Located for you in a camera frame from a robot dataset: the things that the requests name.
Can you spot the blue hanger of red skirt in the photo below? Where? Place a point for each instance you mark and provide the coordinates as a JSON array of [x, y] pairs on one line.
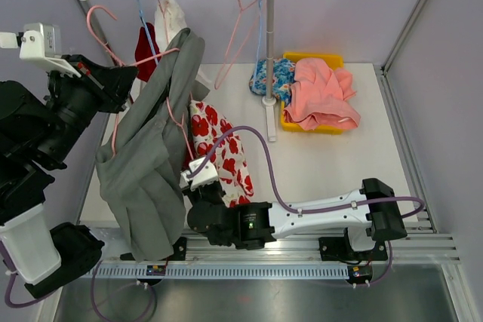
[[145, 24]]

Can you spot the blue floral skirt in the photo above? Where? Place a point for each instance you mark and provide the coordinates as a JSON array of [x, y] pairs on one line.
[[282, 79]]

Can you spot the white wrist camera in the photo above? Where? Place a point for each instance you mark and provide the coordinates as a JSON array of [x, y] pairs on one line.
[[200, 172], [40, 44]]

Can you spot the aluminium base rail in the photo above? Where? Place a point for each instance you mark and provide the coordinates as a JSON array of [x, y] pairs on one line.
[[298, 257]]

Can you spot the white pleated skirt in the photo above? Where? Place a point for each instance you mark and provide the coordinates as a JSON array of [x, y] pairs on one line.
[[175, 20]]

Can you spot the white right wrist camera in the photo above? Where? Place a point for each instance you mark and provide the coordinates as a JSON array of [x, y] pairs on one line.
[[200, 172]]

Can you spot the pink wire hanger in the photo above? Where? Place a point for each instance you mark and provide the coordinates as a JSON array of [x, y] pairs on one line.
[[230, 55]]

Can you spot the dark red skirt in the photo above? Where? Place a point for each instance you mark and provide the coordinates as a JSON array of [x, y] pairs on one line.
[[146, 47]]

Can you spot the yellow plastic bin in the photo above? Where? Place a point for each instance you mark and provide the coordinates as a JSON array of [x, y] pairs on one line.
[[313, 126]]

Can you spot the blue wire hanger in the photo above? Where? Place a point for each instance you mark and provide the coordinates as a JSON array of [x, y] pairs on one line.
[[259, 38]]

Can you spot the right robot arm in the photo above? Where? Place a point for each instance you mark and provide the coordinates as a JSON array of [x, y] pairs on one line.
[[369, 215]]

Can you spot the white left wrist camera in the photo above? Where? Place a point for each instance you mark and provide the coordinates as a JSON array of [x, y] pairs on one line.
[[40, 44]]

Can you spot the pink skirt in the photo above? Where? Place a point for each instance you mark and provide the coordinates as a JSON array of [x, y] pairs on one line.
[[320, 92]]

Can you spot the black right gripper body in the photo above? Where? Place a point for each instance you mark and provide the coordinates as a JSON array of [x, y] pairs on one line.
[[213, 195]]

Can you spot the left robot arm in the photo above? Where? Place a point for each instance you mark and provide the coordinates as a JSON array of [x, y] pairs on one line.
[[36, 137]]

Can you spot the grey skirt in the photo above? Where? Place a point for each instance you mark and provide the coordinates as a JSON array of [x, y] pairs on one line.
[[139, 168]]

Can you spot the pink hanger of white skirt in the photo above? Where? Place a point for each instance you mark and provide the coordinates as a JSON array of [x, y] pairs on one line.
[[162, 12]]

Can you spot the red poppy print skirt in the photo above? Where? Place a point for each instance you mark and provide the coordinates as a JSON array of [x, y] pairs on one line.
[[207, 126]]

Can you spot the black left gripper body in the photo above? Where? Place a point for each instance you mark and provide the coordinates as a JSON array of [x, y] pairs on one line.
[[90, 88]]

